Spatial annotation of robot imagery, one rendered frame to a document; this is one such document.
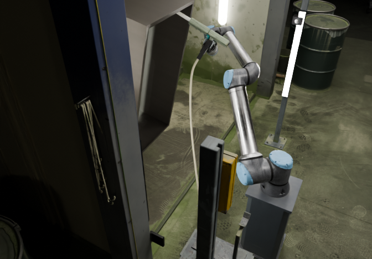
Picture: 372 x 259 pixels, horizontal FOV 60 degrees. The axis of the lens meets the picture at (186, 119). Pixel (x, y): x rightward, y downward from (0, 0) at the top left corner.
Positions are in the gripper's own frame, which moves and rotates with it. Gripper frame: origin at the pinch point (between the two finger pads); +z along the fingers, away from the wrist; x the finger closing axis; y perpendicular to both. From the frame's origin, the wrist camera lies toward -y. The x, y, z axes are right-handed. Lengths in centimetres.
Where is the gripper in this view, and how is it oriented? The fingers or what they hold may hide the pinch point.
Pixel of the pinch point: (210, 38)
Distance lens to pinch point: 225.3
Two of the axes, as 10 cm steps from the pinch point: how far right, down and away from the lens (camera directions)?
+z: -1.5, 0.3, -9.9
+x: -8.1, -5.8, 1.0
